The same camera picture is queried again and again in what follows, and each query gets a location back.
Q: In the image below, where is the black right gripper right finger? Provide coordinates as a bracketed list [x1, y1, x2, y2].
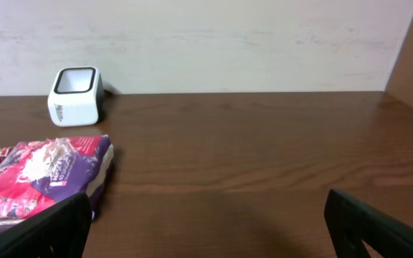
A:
[324, 189, 413, 258]

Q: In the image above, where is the white barcode scanner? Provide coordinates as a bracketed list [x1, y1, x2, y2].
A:
[47, 66, 105, 127]

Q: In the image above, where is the red purple noodle packet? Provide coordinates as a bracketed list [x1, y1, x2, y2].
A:
[0, 135, 114, 232]

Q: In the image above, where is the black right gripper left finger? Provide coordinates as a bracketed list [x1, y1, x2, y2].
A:
[0, 193, 92, 258]

